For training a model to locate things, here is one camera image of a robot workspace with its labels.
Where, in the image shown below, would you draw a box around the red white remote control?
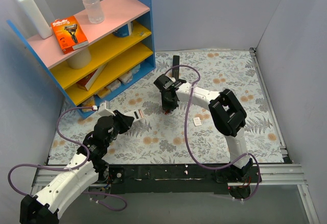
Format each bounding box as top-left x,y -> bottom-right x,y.
124,109 -> 145,122

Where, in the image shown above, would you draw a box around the white battery cover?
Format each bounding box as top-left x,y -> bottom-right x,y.
193,117 -> 202,127

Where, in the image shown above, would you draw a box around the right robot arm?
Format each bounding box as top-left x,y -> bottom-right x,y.
154,74 -> 253,182

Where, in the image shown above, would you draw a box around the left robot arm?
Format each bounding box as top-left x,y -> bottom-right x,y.
19,110 -> 136,223

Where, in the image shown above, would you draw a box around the yellow packet on shelf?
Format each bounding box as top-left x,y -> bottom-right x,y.
81,96 -> 98,113

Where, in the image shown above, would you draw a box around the long black box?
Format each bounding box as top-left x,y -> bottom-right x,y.
172,55 -> 180,80

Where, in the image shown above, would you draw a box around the white packets on shelf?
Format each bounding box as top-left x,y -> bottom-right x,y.
97,64 -> 141,98

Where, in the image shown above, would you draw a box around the red white book box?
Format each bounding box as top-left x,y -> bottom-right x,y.
76,64 -> 107,91

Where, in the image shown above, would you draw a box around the blue shelf unit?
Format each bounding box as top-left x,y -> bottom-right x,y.
7,0 -> 155,107

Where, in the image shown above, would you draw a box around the cream cylinder container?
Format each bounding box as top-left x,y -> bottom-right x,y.
66,48 -> 92,69

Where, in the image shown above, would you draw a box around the orange razor box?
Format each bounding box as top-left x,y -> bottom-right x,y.
51,16 -> 89,54

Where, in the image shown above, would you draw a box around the clear plastic water bottle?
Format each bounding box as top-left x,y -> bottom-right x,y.
76,0 -> 105,24

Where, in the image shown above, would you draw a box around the white bottle black cap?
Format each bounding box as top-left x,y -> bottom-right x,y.
16,0 -> 53,39

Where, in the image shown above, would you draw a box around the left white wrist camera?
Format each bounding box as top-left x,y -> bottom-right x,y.
92,101 -> 115,117

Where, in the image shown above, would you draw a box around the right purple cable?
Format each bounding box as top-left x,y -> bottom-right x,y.
163,65 -> 263,202

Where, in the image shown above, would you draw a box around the purple cable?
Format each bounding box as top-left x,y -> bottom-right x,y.
7,105 -> 128,211
163,65 -> 263,202

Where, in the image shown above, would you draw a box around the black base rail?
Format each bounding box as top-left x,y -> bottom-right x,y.
33,162 -> 307,194

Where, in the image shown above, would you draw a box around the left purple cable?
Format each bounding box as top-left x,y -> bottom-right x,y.
7,105 -> 128,211

